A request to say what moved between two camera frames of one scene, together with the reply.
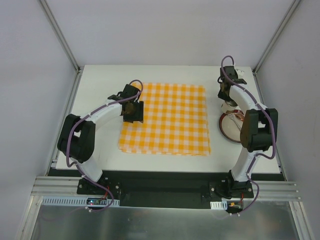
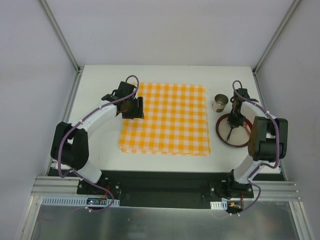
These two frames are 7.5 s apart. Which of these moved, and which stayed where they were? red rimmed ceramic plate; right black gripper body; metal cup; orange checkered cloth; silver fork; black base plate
Moved: right black gripper body; silver fork; metal cup; red rimmed ceramic plate
Stayed: orange checkered cloth; black base plate
